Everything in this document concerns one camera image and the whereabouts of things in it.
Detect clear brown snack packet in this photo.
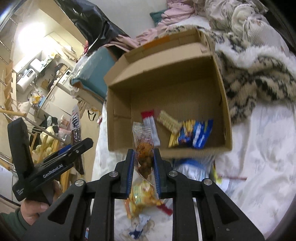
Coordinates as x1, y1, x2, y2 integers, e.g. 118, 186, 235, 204
132, 122, 154, 179

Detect yellow bread snack packet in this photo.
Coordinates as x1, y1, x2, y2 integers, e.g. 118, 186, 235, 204
125, 180, 163, 219

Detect large blue white snack bag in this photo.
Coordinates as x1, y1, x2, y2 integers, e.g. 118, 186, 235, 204
172, 157, 231, 193

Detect cracker biscuit packet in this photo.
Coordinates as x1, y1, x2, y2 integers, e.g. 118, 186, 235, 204
157, 110, 182, 135

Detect blue yellow snack packet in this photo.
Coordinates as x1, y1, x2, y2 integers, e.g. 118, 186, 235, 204
168, 120, 214, 150

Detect red white snack bar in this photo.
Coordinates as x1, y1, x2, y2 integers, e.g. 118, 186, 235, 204
140, 109, 162, 148

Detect small white blue candy stick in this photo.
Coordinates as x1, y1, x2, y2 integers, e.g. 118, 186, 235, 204
129, 214, 151, 239

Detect operator left hand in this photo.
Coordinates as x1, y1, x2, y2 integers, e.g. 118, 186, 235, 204
20, 180, 62, 225

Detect yellow wooden rack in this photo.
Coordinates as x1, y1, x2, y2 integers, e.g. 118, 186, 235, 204
28, 131, 72, 193

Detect white kitchen cabinet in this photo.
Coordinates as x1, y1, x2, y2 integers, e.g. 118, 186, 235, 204
38, 86, 78, 120

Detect open brown cardboard box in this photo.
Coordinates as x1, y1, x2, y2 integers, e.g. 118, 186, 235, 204
104, 28, 232, 159

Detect white floral bear bedsheet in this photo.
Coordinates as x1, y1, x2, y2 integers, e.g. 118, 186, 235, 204
91, 14, 296, 241

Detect teal cushioned chair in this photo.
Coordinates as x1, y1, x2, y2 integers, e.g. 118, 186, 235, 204
70, 46, 118, 103

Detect white washing machine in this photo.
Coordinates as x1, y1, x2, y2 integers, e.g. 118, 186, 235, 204
57, 69, 74, 94

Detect white kitchen appliance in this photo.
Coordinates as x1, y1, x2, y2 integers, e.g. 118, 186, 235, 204
16, 68, 37, 93

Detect black beige fuzzy blanket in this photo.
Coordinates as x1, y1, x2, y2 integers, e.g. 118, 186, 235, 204
158, 25, 295, 124

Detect teal pillow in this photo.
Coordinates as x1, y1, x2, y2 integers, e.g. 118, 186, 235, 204
149, 9, 166, 26

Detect black plastic bag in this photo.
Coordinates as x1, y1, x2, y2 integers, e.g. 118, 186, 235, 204
55, 0, 127, 55

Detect pink crumpled clothes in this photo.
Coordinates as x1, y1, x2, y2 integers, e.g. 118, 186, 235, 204
109, 1, 195, 52

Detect beige crumpled quilt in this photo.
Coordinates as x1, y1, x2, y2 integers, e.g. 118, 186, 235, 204
193, 0, 268, 37

